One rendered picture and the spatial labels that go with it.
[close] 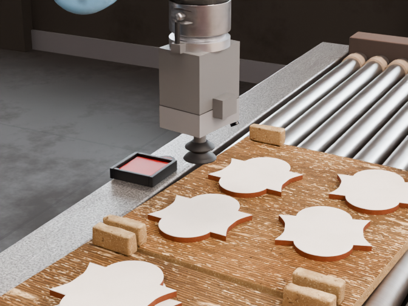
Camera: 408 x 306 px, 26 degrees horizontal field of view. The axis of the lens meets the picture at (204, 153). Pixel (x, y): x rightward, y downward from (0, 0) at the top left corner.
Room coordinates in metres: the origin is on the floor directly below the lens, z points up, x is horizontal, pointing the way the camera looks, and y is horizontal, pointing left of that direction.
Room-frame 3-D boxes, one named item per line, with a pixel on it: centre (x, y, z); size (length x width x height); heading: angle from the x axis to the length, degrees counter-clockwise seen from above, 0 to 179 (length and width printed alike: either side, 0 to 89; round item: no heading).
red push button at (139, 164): (1.25, 0.09, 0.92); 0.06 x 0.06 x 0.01; 62
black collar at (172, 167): (1.25, 0.09, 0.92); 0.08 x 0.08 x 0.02; 62
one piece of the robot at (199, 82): (1.04, 0.00, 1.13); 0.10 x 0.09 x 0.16; 53
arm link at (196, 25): (1.05, 0.01, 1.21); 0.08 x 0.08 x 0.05
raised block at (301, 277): (0.86, -0.13, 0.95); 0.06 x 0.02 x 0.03; 59
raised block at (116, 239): (0.97, 0.11, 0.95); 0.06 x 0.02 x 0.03; 57
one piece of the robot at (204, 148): (1.05, 0.01, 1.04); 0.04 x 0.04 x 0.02
